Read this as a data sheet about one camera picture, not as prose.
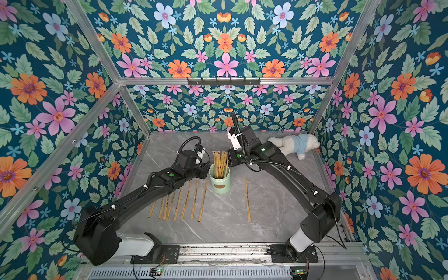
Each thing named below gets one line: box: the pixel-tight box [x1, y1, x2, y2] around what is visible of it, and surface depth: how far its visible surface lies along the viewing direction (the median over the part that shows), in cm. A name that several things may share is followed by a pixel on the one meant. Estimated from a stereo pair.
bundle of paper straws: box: [212, 150, 229, 178], surface depth 88 cm
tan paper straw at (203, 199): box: [197, 179, 209, 223], surface depth 91 cm
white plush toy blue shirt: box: [268, 133, 321, 160], surface depth 105 cm
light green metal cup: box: [212, 154, 229, 178], surface depth 88 cm
